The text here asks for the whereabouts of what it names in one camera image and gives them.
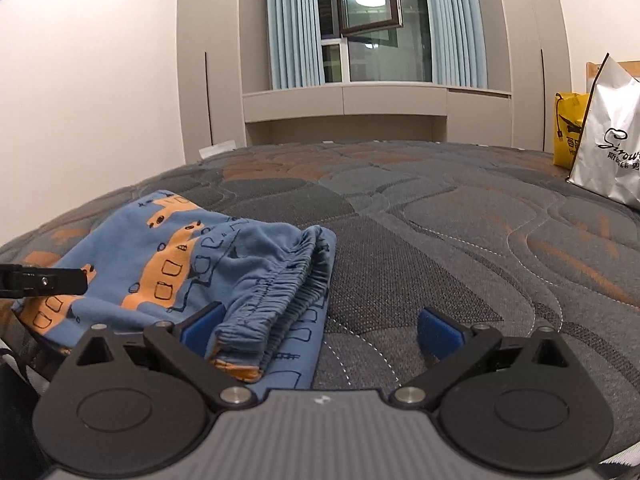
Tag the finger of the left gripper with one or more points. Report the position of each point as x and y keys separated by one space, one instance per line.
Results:
x=17 y=282

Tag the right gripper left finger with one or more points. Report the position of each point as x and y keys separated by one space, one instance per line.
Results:
x=196 y=331

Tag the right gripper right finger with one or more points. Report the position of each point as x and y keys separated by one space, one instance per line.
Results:
x=439 y=336

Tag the blue orange patterned pants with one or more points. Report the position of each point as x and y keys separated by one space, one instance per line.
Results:
x=164 y=258

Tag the grey orange quilted mattress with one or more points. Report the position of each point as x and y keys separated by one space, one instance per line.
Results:
x=485 y=235

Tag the beige wardrobe cabinet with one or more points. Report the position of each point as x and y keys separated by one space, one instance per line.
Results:
x=222 y=56

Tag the white shopping bag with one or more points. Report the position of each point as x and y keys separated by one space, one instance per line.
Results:
x=607 y=160

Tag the yellow shopping bag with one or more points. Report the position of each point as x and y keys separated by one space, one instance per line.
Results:
x=569 y=113

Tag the right blue curtain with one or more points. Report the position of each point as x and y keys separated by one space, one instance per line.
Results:
x=457 y=43

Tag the blue curtain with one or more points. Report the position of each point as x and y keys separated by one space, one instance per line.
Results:
x=457 y=43
x=294 y=44

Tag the wooden headboard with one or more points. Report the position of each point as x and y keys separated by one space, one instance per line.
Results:
x=632 y=68

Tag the left blue curtain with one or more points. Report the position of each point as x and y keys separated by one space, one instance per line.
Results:
x=294 y=44

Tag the window with dark frame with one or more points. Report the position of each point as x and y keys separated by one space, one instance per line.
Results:
x=375 y=40

